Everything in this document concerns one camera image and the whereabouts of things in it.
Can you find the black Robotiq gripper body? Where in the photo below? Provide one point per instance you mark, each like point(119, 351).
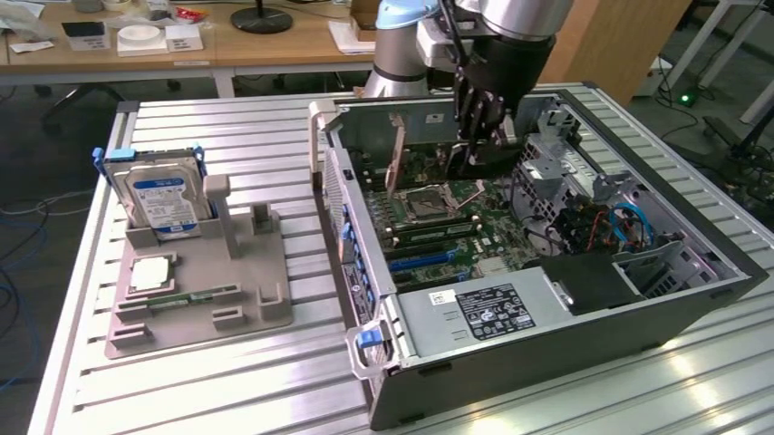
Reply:
point(514, 63)

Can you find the graphics card with metal bracket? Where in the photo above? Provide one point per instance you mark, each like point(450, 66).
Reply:
point(490, 165)

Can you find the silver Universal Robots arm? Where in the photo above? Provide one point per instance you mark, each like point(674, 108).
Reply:
point(392, 59)

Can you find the silver drive cage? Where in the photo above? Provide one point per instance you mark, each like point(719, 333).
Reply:
point(556, 181)

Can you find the open socket cover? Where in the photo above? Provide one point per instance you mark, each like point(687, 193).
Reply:
point(468, 192)

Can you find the wooden cabinet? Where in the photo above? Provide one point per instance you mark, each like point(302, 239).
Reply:
point(616, 45)

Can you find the CPU socket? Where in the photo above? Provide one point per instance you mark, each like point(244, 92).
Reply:
point(428, 204)

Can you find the black RAM slot row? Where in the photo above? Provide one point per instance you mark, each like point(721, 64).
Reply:
point(371, 174)

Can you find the green motherboard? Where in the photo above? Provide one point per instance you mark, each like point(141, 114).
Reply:
point(483, 231)

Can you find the white paper stack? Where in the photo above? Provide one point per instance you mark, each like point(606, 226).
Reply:
point(351, 38)

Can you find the black installed RAM stick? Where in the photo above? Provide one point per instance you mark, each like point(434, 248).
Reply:
point(435, 231)

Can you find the cardboard box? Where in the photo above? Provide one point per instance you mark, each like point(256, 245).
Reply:
point(364, 16)

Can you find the green indicator light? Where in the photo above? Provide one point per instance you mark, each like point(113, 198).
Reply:
point(686, 97)

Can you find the blue expansion slot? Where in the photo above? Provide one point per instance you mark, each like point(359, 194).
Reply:
point(416, 262)

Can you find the wooden desk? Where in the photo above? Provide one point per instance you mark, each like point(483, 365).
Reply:
point(272, 47)

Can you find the black round lamp base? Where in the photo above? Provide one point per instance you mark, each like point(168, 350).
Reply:
point(261, 21)

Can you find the grey power supply unit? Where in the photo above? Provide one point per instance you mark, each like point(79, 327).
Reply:
point(435, 317)

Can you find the small white box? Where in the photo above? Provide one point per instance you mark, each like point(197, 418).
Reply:
point(183, 38)

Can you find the red packet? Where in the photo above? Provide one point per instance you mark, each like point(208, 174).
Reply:
point(188, 14)

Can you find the open black PC case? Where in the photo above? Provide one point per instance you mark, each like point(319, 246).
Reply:
point(544, 353)

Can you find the blue case latch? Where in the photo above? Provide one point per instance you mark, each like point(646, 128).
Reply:
point(370, 340)

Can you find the hard disk with blue caddy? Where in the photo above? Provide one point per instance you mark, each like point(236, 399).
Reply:
point(163, 199)

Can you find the grey parts rack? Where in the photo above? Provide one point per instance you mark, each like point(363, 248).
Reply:
point(205, 267)

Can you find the white round dish on box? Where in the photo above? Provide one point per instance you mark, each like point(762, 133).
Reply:
point(141, 38)

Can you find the green RAM stick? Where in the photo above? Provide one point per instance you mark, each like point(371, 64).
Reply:
point(187, 299)

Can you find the silver CPU chip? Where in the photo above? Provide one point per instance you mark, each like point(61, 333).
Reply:
point(151, 273)

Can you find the black office chair base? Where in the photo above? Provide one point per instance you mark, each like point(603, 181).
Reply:
point(79, 104)

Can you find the white box with black top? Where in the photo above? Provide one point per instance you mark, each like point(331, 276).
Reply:
point(85, 35)

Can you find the grey cup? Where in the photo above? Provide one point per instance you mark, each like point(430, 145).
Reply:
point(87, 5)

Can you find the white paper tag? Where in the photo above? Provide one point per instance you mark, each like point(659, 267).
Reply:
point(31, 46)

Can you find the white case wall sticker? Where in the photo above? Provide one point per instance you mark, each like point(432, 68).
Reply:
point(435, 118)

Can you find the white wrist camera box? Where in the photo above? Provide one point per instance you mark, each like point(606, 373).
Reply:
point(435, 45)

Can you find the white table frame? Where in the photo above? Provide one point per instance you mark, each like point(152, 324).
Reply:
point(695, 45)

